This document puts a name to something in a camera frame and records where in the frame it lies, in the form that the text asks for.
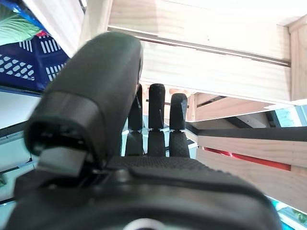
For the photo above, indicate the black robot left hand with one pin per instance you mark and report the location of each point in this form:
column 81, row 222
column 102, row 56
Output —
column 96, row 95

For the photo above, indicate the blue plastic shopping basket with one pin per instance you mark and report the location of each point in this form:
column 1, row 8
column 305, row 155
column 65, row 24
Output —
column 24, row 64

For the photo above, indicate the red bell pepper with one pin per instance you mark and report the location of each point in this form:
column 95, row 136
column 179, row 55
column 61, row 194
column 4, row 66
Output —
column 42, row 33

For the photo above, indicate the napa cabbage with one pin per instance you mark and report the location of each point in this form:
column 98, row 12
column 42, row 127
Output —
column 14, row 28

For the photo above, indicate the wooden potato crate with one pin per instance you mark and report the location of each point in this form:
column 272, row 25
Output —
column 204, row 72

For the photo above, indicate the wooden carrot crate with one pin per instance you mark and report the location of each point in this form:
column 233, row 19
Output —
column 263, row 148

